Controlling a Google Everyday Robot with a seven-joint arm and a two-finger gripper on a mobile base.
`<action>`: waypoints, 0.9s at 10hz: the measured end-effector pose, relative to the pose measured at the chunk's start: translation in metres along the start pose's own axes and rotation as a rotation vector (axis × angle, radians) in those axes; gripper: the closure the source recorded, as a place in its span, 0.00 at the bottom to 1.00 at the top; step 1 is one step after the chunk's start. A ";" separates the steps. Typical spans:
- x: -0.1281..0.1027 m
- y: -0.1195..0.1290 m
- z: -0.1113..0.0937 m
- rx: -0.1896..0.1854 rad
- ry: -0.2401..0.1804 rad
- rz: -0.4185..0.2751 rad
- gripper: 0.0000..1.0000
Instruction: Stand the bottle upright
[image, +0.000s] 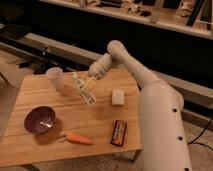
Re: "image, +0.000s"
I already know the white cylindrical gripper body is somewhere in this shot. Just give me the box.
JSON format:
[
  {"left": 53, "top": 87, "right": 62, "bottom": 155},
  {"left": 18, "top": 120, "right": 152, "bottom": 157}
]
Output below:
[{"left": 88, "top": 53, "right": 112, "bottom": 79}]

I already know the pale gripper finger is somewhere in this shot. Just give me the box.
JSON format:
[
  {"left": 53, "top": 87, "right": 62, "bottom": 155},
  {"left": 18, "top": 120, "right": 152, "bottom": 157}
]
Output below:
[
  {"left": 86, "top": 77, "right": 97, "bottom": 89},
  {"left": 77, "top": 72, "right": 90, "bottom": 80}
]

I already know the clear plastic bottle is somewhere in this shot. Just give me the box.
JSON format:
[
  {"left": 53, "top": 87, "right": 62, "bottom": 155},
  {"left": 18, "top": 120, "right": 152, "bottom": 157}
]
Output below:
[{"left": 72, "top": 72, "right": 96, "bottom": 104}]

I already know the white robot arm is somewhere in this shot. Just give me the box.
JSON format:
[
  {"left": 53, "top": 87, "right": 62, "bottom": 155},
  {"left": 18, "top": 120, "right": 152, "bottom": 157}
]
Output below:
[{"left": 77, "top": 40, "right": 193, "bottom": 171}]

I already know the translucent plastic cup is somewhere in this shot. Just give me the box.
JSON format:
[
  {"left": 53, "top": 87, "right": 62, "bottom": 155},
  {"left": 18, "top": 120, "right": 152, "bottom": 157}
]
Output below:
[{"left": 45, "top": 67, "right": 63, "bottom": 90}]

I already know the white sponge block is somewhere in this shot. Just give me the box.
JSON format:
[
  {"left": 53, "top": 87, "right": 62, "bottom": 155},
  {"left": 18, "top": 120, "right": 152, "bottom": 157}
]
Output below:
[{"left": 112, "top": 89, "right": 125, "bottom": 105}]

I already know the dark candy bar package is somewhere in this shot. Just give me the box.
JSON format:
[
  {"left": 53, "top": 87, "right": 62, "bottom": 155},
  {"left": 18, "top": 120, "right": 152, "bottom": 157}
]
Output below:
[{"left": 111, "top": 120, "right": 127, "bottom": 146}]

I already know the orange carrot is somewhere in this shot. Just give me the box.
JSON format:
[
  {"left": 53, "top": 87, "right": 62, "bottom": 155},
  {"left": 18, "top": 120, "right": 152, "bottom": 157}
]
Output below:
[{"left": 63, "top": 132, "right": 94, "bottom": 145}]

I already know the wooden table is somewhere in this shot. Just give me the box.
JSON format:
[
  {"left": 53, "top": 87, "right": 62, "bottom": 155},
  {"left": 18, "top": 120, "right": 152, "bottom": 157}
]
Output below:
[{"left": 0, "top": 69, "right": 141, "bottom": 168}]

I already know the purple bowl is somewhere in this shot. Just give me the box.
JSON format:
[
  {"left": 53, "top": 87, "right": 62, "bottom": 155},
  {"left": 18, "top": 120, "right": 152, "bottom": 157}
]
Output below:
[{"left": 24, "top": 106, "right": 56, "bottom": 134}]

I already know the dark shelf unit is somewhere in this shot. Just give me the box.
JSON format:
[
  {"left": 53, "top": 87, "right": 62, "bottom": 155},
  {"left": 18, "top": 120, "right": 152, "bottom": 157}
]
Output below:
[{"left": 0, "top": 0, "right": 213, "bottom": 89}]

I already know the black cable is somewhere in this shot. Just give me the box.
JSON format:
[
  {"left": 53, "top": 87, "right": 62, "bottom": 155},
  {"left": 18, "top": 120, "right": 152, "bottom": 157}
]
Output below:
[{"left": 187, "top": 117, "right": 213, "bottom": 153}]

